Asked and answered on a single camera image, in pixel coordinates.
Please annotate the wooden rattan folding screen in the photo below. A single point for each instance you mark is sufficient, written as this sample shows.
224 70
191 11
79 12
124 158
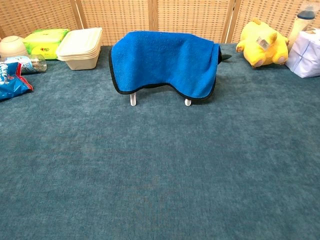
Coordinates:
120 15

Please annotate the baby bottle with blue cap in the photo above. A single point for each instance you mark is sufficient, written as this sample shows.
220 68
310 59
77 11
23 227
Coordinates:
300 27

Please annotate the clear bottle with blue label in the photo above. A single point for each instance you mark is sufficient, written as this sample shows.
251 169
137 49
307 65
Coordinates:
32 65

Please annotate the pale lavender wrapped box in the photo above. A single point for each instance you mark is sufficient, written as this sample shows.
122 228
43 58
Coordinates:
305 57

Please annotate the beige upturned bowl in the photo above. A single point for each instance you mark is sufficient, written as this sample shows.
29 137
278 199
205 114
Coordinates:
12 46

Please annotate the black spoon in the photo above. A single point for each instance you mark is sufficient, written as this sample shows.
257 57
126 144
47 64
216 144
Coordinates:
227 57

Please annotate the blue snack bag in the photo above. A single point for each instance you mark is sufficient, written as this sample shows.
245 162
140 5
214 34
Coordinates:
10 85

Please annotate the beige lidded food container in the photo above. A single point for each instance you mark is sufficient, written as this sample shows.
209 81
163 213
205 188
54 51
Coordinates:
80 47

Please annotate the green tissue pack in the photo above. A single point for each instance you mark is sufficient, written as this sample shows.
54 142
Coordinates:
42 40

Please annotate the yellow plush toy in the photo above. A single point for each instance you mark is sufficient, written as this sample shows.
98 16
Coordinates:
260 52

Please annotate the teal tablecloth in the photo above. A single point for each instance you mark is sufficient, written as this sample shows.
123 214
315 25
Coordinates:
160 162

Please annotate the blue microfiber towel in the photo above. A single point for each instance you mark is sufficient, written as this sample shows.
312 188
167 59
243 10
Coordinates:
162 62

